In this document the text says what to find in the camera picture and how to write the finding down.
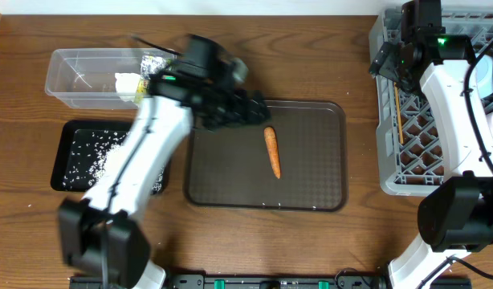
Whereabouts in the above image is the dark brown serving tray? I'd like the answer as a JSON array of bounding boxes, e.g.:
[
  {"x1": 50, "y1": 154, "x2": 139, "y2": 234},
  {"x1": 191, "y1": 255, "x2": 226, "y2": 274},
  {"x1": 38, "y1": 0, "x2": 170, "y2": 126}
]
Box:
[{"x1": 184, "y1": 100, "x2": 348, "y2": 212}]

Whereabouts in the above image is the light blue bowl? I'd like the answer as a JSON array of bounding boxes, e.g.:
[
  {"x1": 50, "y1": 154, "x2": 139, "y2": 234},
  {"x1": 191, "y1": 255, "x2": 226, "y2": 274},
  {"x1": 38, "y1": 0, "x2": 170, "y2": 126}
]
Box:
[{"x1": 475, "y1": 55, "x2": 493, "y2": 99}]

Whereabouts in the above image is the pile of rice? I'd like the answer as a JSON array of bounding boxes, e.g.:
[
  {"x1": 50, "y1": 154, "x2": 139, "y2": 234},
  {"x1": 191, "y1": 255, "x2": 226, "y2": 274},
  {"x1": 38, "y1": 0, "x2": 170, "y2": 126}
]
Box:
[{"x1": 63, "y1": 130, "x2": 165, "y2": 193}]

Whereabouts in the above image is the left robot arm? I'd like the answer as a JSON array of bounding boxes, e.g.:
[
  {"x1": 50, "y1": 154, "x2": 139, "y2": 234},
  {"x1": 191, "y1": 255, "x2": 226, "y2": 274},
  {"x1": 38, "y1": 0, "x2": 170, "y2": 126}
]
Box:
[{"x1": 58, "y1": 68, "x2": 270, "y2": 288}]

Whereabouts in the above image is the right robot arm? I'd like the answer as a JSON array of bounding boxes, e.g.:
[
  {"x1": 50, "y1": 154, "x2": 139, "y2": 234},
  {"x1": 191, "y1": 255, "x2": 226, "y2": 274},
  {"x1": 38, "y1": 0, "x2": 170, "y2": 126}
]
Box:
[{"x1": 369, "y1": 33, "x2": 493, "y2": 288}]

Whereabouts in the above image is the white tissue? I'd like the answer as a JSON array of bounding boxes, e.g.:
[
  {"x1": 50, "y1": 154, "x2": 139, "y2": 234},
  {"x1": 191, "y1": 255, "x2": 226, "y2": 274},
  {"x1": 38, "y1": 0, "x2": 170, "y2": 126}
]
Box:
[{"x1": 115, "y1": 73, "x2": 141, "y2": 101}]

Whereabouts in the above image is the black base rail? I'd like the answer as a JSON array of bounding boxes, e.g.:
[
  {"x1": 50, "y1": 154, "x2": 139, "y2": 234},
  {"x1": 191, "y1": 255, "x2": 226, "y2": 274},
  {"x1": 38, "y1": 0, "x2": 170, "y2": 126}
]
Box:
[{"x1": 68, "y1": 275, "x2": 473, "y2": 289}]

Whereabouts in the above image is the orange carrot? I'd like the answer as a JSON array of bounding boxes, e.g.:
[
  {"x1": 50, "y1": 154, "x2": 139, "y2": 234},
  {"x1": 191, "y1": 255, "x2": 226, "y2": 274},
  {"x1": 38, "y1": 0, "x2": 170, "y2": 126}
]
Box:
[{"x1": 263, "y1": 127, "x2": 281, "y2": 179}]

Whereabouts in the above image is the yellow silver snack wrapper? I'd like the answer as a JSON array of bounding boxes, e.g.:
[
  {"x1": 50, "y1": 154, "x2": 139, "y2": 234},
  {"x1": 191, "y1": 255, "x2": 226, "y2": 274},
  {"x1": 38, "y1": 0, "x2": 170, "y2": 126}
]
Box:
[{"x1": 134, "y1": 55, "x2": 170, "y2": 104}]

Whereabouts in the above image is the wooden chopstick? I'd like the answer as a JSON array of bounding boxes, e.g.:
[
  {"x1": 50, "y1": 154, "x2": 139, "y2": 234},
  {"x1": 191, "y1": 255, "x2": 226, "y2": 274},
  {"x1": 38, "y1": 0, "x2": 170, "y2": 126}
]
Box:
[{"x1": 393, "y1": 84, "x2": 404, "y2": 145}]

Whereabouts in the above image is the black rectangular tray bin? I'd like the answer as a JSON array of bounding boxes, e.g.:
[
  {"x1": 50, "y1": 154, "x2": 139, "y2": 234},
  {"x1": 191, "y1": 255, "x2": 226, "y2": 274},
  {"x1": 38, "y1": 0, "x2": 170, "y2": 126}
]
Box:
[{"x1": 50, "y1": 120, "x2": 170, "y2": 196}]

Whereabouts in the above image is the clear plastic bin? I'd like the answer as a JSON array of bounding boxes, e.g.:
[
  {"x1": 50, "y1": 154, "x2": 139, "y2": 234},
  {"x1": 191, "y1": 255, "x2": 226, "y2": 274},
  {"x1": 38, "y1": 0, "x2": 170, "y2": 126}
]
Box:
[{"x1": 45, "y1": 48, "x2": 176, "y2": 109}]

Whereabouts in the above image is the grey dishwasher rack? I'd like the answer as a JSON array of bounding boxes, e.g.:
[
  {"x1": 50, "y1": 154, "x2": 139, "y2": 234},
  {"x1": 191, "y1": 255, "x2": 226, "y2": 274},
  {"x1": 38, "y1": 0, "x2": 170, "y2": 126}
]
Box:
[{"x1": 376, "y1": 7, "x2": 493, "y2": 197}]

